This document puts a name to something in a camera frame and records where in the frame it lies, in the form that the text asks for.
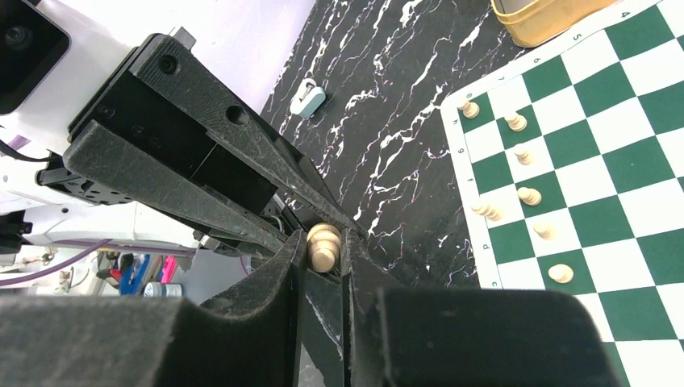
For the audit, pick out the tan square tin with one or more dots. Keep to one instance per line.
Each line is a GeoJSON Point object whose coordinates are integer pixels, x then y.
{"type": "Point", "coordinates": [531, 23]}

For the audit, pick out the green white chess board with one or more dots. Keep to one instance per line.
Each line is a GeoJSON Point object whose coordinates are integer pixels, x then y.
{"type": "Point", "coordinates": [604, 105]}

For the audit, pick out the light piece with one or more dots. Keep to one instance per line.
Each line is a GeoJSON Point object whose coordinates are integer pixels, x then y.
{"type": "Point", "coordinates": [323, 247]}

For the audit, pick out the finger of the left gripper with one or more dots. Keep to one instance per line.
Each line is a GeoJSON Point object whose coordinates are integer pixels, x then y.
{"type": "Point", "coordinates": [170, 70]}

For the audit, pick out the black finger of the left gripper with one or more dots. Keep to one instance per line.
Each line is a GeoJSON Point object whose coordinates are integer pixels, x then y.
{"type": "Point", "coordinates": [103, 157]}

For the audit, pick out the small light blue clip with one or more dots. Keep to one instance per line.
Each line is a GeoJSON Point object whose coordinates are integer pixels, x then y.
{"type": "Point", "coordinates": [307, 99]}

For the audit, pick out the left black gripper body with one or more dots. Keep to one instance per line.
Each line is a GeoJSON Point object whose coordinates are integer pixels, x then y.
{"type": "Point", "coordinates": [128, 108]}

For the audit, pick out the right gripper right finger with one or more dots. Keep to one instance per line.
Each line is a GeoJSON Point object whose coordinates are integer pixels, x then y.
{"type": "Point", "coordinates": [404, 336]}

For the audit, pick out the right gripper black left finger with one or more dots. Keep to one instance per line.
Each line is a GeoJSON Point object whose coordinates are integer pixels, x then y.
{"type": "Point", "coordinates": [246, 335]}

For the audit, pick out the light pawn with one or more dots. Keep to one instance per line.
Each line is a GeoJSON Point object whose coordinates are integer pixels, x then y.
{"type": "Point", "coordinates": [561, 273]}
{"type": "Point", "coordinates": [529, 196]}
{"type": "Point", "coordinates": [545, 230]}
{"type": "Point", "coordinates": [523, 154]}
{"type": "Point", "coordinates": [488, 210]}

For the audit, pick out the light piece corner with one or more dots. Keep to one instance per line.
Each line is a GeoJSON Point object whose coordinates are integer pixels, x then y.
{"type": "Point", "coordinates": [468, 108]}

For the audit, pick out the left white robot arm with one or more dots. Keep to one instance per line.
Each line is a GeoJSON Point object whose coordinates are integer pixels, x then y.
{"type": "Point", "coordinates": [52, 217]}

